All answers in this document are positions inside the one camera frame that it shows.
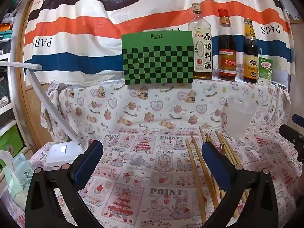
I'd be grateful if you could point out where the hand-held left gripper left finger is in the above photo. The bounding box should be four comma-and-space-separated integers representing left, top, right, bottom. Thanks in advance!
25, 140, 104, 228

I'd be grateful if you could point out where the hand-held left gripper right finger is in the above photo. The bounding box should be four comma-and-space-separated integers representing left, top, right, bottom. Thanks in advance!
201, 141, 279, 228

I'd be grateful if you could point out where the bunch of wooden chopsticks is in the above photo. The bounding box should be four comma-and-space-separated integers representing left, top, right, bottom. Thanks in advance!
185, 126, 249, 224

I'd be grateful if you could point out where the translucent plastic cup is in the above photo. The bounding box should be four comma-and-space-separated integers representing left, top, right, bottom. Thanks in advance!
222, 95, 258, 139

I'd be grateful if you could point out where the white desk lamp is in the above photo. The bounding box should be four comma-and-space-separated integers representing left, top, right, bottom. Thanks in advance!
0, 61, 89, 167

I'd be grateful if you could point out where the cake print tablecloth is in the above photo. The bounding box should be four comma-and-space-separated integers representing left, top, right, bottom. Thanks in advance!
0, 126, 304, 228

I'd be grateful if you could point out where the green milk carton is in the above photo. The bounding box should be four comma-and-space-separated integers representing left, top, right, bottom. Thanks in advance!
258, 49, 273, 87

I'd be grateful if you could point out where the bear print cloth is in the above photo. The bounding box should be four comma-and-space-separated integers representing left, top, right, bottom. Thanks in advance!
39, 78, 291, 143

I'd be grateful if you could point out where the dark bottle with yellow label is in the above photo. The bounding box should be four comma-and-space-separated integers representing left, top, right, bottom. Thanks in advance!
243, 18, 259, 84

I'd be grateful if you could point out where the pale green tissue pack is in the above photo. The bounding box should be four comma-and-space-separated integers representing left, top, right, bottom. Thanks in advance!
0, 150, 35, 209

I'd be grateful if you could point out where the cardboard box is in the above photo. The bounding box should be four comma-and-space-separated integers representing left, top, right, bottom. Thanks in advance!
288, 19, 304, 76

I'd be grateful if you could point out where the wooden board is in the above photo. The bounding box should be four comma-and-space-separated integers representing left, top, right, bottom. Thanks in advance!
9, 0, 56, 152

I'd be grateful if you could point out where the green storage box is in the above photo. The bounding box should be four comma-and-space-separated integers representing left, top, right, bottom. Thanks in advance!
0, 126, 25, 169

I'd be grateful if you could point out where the dark bottle with red cap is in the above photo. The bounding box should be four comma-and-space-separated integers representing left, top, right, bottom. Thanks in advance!
218, 8, 237, 82

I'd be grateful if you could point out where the white shelf unit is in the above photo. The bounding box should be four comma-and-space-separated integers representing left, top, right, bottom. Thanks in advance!
0, 0, 26, 171

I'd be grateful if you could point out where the clear cooking wine bottle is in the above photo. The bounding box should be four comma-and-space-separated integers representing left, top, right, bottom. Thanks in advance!
188, 3, 213, 80

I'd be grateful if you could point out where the green checkered box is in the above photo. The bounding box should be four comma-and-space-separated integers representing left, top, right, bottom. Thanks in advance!
121, 30, 195, 85

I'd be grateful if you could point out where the striped cloth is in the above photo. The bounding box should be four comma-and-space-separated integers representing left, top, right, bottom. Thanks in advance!
22, 0, 296, 86

